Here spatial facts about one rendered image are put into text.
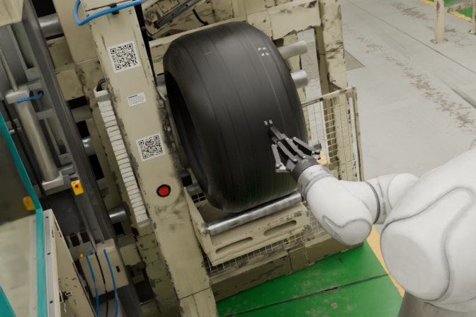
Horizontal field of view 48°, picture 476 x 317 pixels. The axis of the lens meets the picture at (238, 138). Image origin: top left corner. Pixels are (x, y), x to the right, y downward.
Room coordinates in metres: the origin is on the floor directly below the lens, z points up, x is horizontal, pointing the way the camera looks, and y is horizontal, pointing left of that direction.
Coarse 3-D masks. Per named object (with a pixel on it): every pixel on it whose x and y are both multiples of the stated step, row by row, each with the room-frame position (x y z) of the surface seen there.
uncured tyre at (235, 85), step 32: (224, 32) 1.57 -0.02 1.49; (256, 32) 1.55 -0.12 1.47; (192, 64) 1.44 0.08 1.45; (224, 64) 1.43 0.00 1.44; (256, 64) 1.43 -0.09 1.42; (192, 96) 1.39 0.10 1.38; (224, 96) 1.35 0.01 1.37; (256, 96) 1.36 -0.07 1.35; (288, 96) 1.38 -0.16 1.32; (192, 128) 1.82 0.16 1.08; (224, 128) 1.31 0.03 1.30; (256, 128) 1.32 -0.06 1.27; (288, 128) 1.34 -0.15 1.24; (192, 160) 1.68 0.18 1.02; (224, 160) 1.30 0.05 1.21; (256, 160) 1.31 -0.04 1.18; (224, 192) 1.33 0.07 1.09; (256, 192) 1.33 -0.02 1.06; (288, 192) 1.42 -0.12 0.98
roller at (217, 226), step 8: (296, 192) 1.49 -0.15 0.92; (272, 200) 1.47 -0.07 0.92; (280, 200) 1.47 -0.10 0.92; (288, 200) 1.47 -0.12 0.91; (296, 200) 1.48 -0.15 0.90; (256, 208) 1.45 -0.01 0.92; (264, 208) 1.45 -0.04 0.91; (272, 208) 1.45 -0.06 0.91; (280, 208) 1.46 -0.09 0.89; (232, 216) 1.44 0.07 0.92; (240, 216) 1.43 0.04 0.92; (248, 216) 1.43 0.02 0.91; (256, 216) 1.44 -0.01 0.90; (208, 224) 1.42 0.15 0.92; (216, 224) 1.41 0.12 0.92; (224, 224) 1.41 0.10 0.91; (232, 224) 1.42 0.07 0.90; (240, 224) 1.43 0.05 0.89; (216, 232) 1.40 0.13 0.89
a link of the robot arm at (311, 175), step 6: (312, 168) 1.08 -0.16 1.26; (318, 168) 1.07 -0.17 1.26; (324, 168) 1.07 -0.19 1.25; (306, 174) 1.06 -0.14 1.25; (312, 174) 1.05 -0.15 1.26; (318, 174) 1.05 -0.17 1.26; (324, 174) 1.04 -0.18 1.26; (330, 174) 1.05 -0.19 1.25; (300, 180) 1.07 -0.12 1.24; (306, 180) 1.05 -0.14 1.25; (312, 180) 1.04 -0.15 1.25; (300, 186) 1.06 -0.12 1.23; (306, 186) 1.04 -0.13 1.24; (300, 192) 1.07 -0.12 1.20; (306, 192) 1.03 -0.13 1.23; (306, 198) 1.03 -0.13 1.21
